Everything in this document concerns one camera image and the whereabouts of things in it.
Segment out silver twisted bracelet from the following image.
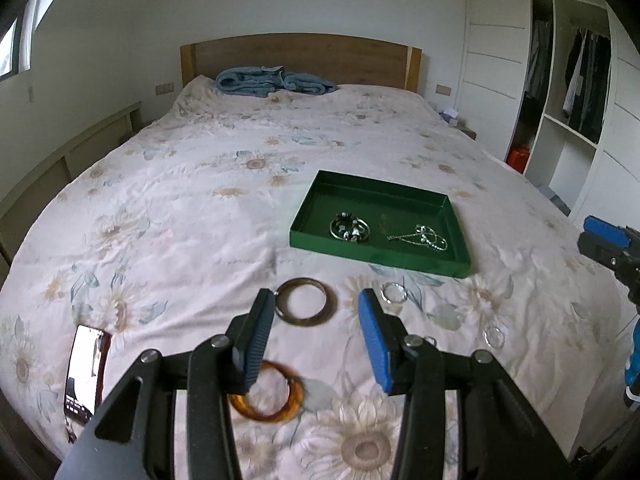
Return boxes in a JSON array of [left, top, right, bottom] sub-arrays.
[[482, 324, 507, 351]]

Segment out amber translucent bangle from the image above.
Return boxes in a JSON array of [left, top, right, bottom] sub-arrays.
[[228, 360, 305, 424]]

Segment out silver chain necklace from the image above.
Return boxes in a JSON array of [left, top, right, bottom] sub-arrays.
[[386, 224, 449, 253]]

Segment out small silver beaded bracelet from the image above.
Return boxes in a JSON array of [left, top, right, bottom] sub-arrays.
[[380, 282, 409, 306]]

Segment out dark olive jade bangle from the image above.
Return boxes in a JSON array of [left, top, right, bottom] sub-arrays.
[[276, 278, 335, 327]]

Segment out thin silver bangle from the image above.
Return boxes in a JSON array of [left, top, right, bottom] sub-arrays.
[[329, 212, 371, 244]]

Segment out green jewelry tray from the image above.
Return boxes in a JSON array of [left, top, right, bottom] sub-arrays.
[[288, 170, 472, 278]]

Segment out smartphone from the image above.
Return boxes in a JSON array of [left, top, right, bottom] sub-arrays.
[[64, 325, 112, 426]]

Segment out red box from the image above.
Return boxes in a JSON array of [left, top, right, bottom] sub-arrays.
[[506, 145, 530, 174]]

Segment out hanging clothes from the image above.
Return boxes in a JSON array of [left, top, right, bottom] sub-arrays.
[[524, 20, 612, 144]]

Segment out wooden nightstand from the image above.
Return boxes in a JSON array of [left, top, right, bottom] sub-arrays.
[[457, 125, 477, 140]]

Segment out white wardrobe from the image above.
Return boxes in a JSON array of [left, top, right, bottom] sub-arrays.
[[456, 0, 639, 227]]

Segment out tissue box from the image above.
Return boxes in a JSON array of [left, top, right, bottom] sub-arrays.
[[439, 107, 459, 127]]

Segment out beige low side shelf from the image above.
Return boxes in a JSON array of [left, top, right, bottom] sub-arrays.
[[1, 102, 141, 266]]

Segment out wooden headboard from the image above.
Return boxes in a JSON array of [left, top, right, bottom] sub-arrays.
[[180, 32, 422, 93]]

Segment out blue folded blanket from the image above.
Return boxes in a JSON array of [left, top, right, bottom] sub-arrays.
[[215, 66, 337, 98]]

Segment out right wall socket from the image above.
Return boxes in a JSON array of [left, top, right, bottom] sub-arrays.
[[436, 84, 451, 96]]

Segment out wall socket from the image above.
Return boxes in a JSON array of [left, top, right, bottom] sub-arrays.
[[155, 82, 175, 96], [436, 84, 451, 96]]

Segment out left wall socket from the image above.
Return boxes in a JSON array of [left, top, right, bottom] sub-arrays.
[[155, 82, 175, 96]]

